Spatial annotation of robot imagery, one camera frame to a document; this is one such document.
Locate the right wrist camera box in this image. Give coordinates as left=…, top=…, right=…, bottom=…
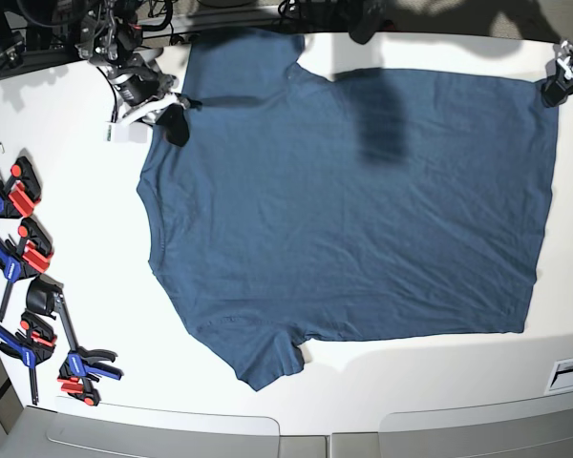
left=104, top=122, right=152, bottom=144

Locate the blue red bar clamp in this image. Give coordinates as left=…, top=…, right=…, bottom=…
left=0, top=217, right=53, bottom=323
left=0, top=156, right=42, bottom=219
left=0, top=310, right=56, bottom=406

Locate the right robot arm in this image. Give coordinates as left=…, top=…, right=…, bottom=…
left=75, top=1, right=192, bottom=147

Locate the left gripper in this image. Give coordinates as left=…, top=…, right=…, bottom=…
left=541, top=40, right=573, bottom=108

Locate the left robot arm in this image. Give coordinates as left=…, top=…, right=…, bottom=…
left=541, top=40, right=573, bottom=108

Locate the black object at table top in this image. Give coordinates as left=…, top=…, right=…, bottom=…
left=348, top=0, right=386, bottom=45

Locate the white label slot plate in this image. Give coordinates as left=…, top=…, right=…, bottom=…
left=544, top=358, right=573, bottom=395

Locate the long black bar clamp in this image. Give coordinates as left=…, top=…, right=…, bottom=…
left=26, top=278, right=123, bottom=406

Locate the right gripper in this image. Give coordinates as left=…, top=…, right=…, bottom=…
left=118, top=73, right=191, bottom=146

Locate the top blue red bar clamp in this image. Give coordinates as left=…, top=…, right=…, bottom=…
left=0, top=156, right=42, bottom=219

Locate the dark blue T-shirt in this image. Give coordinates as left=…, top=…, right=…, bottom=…
left=138, top=29, right=559, bottom=390

